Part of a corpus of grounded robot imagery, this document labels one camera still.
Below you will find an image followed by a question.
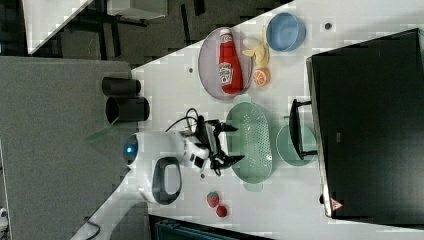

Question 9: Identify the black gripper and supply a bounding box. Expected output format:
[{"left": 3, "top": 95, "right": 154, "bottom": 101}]
[{"left": 195, "top": 115, "right": 244, "bottom": 174}]

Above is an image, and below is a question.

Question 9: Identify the green plastic strainer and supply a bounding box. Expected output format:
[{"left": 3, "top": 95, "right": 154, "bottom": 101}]
[{"left": 226, "top": 95, "right": 273, "bottom": 192}]

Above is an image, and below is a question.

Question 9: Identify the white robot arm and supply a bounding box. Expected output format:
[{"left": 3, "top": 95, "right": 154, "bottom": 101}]
[{"left": 70, "top": 116, "right": 243, "bottom": 240}]

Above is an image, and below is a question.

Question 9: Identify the toy strawberry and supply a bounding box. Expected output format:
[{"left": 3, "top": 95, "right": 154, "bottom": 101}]
[{"left": 207, "top": 192, "right": 219, "bottom": 208}]

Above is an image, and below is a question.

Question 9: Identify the green mug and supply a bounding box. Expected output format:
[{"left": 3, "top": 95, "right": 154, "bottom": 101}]
[{"left": 276, "top": 116, "right": 317, "bottom": 167}]

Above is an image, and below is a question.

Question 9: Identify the red ketchup bottle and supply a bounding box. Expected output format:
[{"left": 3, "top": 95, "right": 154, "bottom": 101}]
[{"left": 218, "top": 28, "right": 243, "bottom": 94}]

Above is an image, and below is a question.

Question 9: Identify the small red toy fruit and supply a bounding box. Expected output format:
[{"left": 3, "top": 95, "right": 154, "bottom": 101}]
[{"left": 216, "top": 206, "right": 228, "bottom": 217}]

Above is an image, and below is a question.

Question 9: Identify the toy orange slice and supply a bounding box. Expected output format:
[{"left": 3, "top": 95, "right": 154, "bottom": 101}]
[{"left": 253, "top": 68, "right": 271, "bottom": 86}]

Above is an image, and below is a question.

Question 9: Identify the grey round plate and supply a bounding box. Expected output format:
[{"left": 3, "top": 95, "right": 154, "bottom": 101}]
[{"left": 198, "top": 28, "right": 253, "bottom": 100}]

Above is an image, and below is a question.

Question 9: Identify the toy banana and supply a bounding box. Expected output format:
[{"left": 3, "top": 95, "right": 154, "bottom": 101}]
[{"left": 242, "top": 27, "right": 270, "bottom": 68}]

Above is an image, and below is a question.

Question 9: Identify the black cylinder holder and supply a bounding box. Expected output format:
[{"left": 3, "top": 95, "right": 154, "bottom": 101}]
[{"left": 105, "top": 96, "right": 150, "bottom": 123}]

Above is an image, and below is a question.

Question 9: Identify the black cylinder container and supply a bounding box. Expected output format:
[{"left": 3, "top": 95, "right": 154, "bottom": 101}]
[{"left": 102, "top": 77, "right": 141, "bottom": 96}]

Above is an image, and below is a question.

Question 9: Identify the green spatula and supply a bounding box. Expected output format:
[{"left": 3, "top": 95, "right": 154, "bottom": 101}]
[{"left": 84, "top": 117, "right": 119, "bottom": 141}]

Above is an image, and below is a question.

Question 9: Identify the blue cup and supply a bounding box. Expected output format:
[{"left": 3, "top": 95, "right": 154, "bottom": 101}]
[{"left": 266, "top": 13, "right": 306, "bottom": 52}]

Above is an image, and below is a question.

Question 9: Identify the toaster oven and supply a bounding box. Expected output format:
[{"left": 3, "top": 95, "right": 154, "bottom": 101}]
[{"left": 306, "top": 29, "right": 424, "bottom": 229}]

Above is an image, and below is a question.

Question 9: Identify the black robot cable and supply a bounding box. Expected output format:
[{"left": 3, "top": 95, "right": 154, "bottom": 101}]
[{"left": 165, "top": 107, "right": 201, "bottom": 133}]

